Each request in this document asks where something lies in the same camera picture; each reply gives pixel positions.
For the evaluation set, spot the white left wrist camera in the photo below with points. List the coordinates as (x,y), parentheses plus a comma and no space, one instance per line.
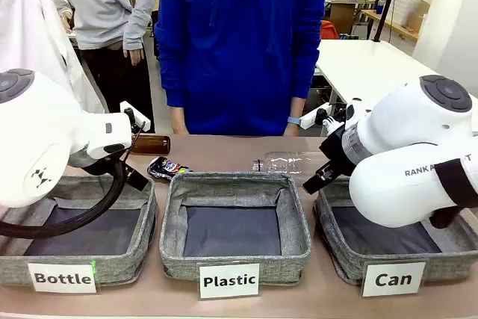
(136,115)

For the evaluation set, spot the grey sweater person left hand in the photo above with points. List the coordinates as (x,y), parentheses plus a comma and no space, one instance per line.
(135,55)

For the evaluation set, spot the grey fabric basket labelled Can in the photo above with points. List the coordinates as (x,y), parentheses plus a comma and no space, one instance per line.
(336,237)

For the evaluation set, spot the wooden workbench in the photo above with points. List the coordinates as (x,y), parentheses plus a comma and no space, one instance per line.
(396,27)

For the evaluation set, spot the brown glass bottle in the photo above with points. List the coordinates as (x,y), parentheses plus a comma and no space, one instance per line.
(153,144)

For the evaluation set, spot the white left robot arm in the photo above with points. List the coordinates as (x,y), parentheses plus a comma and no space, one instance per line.
(37,128)

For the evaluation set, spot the light blue wristband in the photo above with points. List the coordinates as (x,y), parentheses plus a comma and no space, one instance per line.
(294,120)

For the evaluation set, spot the orange chair back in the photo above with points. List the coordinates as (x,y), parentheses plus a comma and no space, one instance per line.
(328,30)

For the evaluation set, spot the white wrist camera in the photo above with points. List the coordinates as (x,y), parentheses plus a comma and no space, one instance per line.
(136,115)
(310,119)

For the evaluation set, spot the clear crushed plastic bottle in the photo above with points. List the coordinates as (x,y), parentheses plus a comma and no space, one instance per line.
(287,160)

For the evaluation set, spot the blue hoodie person left hand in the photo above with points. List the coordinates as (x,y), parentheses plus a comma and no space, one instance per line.
(292,130)

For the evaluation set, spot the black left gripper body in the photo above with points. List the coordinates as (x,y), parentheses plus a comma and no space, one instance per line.
(101,167)

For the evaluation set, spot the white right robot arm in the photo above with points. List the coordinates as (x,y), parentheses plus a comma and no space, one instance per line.
(403,121)

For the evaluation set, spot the brown cardboard box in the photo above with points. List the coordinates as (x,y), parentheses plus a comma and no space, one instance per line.
(341,16)

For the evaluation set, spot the white Bottle label card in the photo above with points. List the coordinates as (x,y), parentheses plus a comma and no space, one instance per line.
(62,278)

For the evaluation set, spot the blue hoodie person right hand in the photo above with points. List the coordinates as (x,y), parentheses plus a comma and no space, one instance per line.
(177,121)

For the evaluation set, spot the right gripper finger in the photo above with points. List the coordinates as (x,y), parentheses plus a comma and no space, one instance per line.
(325,173)
(313,185)

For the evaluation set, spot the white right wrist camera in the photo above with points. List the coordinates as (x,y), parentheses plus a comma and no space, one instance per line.
(310,119)

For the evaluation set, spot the white Can label card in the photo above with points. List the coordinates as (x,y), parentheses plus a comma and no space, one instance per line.
(393,279)

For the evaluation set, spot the white background table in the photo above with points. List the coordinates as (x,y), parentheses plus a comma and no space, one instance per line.
(373,68)

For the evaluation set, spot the black stand pole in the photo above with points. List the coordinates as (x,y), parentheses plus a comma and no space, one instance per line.
(384,9)

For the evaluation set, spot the grey fabric basket labelled Bottle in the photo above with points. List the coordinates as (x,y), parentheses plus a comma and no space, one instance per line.
(143,222)

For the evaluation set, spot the blue spray bottle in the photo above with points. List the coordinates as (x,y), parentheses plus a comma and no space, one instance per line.
(381,3)

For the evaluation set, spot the person in blue hoodie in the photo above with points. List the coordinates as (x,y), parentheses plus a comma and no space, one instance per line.
(239,54)

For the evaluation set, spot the white storage boxes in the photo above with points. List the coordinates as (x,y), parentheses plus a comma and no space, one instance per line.
(407,5)

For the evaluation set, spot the grey fabric basket labelled Plastic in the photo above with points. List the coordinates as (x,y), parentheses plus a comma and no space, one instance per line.
(239,184)

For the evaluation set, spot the grey sweater person right hand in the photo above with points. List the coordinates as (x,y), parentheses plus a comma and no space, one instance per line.
(66,20)

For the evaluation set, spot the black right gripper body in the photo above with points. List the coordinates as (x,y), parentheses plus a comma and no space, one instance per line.
(336,154)

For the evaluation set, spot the blue hoodie person left forearm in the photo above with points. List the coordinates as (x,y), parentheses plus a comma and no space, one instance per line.
(297,107)

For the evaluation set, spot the white Plastic label card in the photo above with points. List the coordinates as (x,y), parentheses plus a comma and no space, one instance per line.
(228,280)

